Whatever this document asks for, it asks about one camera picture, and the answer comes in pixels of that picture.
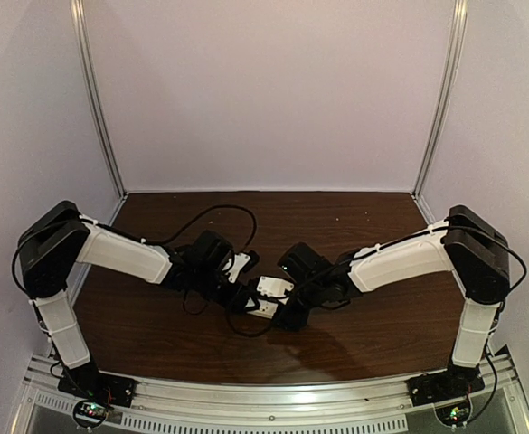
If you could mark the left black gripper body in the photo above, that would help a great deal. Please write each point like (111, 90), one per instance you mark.
(239, 297)

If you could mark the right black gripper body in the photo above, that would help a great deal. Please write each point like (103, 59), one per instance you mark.
(288, 314)

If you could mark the white remote control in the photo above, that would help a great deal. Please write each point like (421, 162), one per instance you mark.
(261, 308)

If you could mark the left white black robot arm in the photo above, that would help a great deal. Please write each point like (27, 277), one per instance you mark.
(47, 252)

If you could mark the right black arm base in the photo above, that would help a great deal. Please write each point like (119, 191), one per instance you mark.
(452, 383)

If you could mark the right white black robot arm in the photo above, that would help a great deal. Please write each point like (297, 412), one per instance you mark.
(463, 244)

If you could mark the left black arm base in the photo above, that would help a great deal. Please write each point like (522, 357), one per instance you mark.
(97, 391)

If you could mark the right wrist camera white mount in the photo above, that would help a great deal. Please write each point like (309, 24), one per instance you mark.
(274, 288)

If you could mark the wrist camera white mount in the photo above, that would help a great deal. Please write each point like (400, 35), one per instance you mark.
(274, 288)
(240, 263)

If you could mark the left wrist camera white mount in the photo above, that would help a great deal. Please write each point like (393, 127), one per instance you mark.
(240, 263)

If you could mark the front aluminium rail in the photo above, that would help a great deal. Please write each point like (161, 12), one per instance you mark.
(380, 405)

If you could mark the left aluminium frame post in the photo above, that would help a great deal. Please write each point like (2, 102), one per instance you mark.
(79, 22)

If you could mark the aluminium frame post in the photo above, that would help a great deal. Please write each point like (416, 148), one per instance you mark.
(79, 22)
(457, 31)

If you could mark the right aluminium frame post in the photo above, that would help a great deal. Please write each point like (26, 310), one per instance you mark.
(457, 31)

